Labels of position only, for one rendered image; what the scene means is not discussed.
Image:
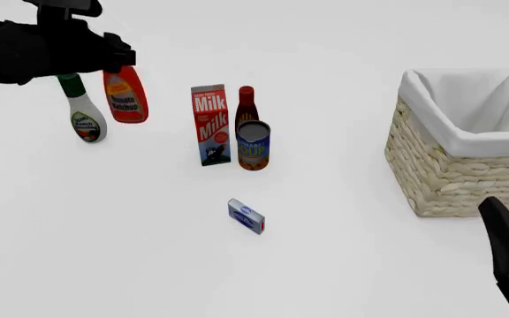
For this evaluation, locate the small blue grey box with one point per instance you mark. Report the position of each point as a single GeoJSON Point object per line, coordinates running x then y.
{"type": "Point", "coordinates": [245, 217]}

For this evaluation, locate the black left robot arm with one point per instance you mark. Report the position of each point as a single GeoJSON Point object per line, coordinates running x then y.
{"type": "Point", "coordinates": [2, 53]}

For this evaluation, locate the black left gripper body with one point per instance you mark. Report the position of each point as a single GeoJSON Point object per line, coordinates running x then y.
{"type": "Point", "coordinates": [78, 46]}

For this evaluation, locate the red tomato ketchup bottle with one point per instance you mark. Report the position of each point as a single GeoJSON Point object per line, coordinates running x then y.
{"type": "Point", "coordinates": [126, 96]}

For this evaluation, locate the ranch dressing bottle green cap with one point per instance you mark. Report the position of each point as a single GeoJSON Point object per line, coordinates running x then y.
{"type": "Point", "coordinates": [87, 119]}

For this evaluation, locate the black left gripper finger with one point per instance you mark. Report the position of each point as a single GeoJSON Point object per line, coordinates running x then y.
{"type": "Point", "coordinates": [124, 59]}
{"type": "Point", "coordinates": [115, 41]}

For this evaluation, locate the camera plate on black stalk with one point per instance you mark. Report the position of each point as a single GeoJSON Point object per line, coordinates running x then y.
{"type": "Point", "coordinates": [66, 6]}

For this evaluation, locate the white cloth basket liner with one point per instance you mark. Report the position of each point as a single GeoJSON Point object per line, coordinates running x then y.
{"type": "Point", "coordinates": [466, 106]}

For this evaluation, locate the dark red sauce bottle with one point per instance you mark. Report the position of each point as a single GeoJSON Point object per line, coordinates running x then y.
{"type": "Point", "coordinates": [246, 102]}

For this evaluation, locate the red white milk carton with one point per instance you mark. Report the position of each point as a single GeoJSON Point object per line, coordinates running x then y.
{"type": "Point", "coordinates": [210, 126]}

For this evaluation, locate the blue alphabet soup can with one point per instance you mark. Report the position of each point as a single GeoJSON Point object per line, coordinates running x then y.
{"type": "Point", "coordinates": [253, 147]}

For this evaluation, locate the woven wicker basket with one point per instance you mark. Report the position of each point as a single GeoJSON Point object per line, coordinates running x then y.
{"type": "Point", "coordinates": [431, 179]}

